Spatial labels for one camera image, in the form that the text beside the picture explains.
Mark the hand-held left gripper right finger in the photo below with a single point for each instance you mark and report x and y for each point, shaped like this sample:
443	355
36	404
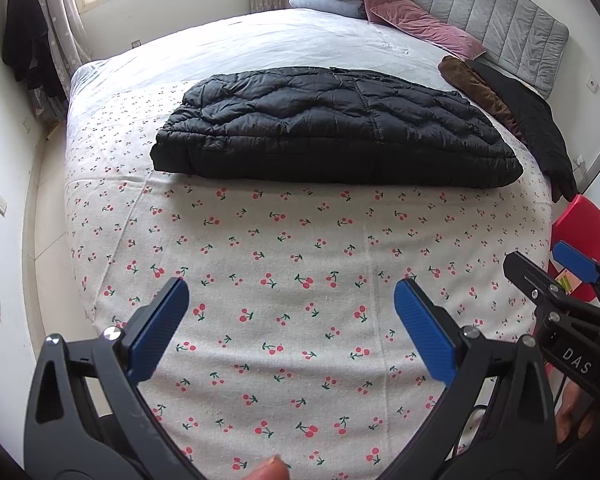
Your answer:
425	330

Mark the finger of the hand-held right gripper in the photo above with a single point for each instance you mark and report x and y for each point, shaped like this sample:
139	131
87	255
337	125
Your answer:
575	259
532	280

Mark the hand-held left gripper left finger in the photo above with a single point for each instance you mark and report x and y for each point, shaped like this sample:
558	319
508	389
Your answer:
157	330

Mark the black quilted puffer jacket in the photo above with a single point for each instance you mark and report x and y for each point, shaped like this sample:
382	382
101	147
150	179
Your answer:
330	130

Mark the hanging dark clothes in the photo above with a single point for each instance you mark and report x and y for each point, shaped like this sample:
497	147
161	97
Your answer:
27	45

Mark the person's right hand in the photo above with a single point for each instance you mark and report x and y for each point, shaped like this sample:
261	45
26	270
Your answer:
570	410

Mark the person's left hand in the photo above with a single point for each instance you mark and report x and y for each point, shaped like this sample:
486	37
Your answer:
270	470

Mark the pink paper card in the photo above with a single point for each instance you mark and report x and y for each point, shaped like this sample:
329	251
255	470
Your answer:
569	282

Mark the red plastic chair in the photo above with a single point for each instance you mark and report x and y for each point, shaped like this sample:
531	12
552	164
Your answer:
585	230

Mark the black coat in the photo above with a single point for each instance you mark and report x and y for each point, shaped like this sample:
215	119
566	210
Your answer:
535	120

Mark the cherry print bed cover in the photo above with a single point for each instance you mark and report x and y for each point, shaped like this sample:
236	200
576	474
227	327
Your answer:
290	260

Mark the brown velvet garment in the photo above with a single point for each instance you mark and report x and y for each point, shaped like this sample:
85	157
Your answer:
480	87

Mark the grey padded headboard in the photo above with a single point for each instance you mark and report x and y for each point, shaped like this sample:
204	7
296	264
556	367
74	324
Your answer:
490	2

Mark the long pink velvet cushion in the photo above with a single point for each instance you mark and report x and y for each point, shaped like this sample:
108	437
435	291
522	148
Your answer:
430	27

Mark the bed with pale sheet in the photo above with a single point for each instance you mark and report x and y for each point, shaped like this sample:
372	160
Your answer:
230	45

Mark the light blue folded blanket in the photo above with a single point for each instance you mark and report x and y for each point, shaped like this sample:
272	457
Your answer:
325	4

